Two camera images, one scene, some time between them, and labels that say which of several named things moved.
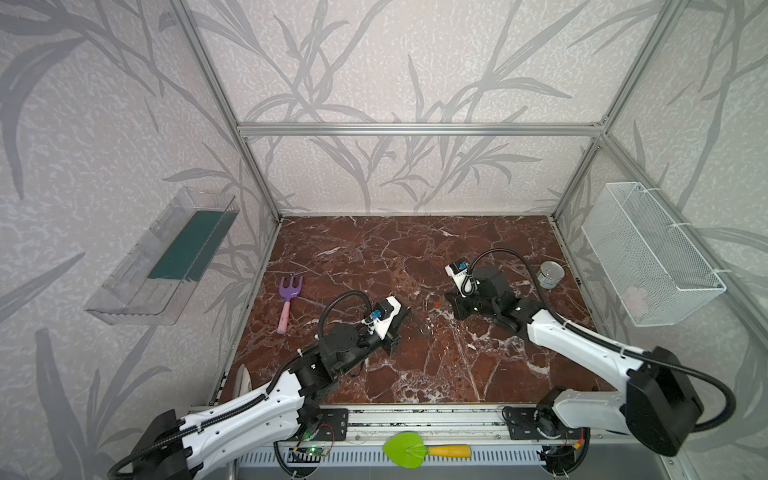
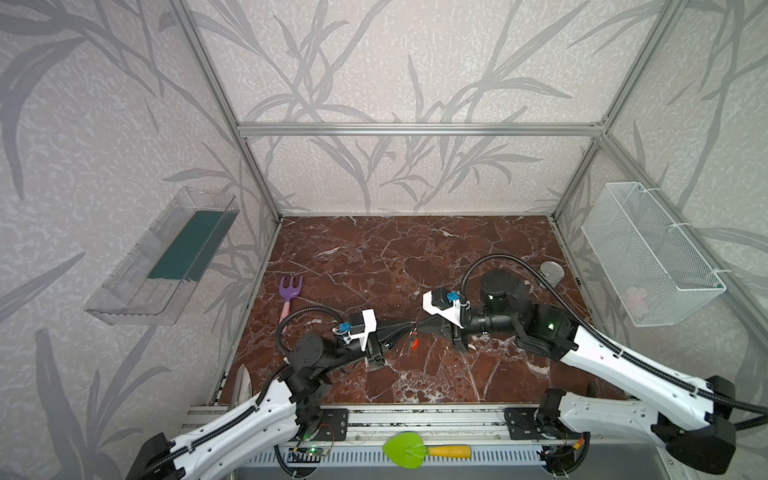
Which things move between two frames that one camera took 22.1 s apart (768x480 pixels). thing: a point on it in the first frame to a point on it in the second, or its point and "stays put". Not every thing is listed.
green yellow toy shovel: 407,450 stays put
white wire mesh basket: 659,276 stays put
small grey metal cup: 550,275 stays put
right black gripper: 459,301 to 455,330
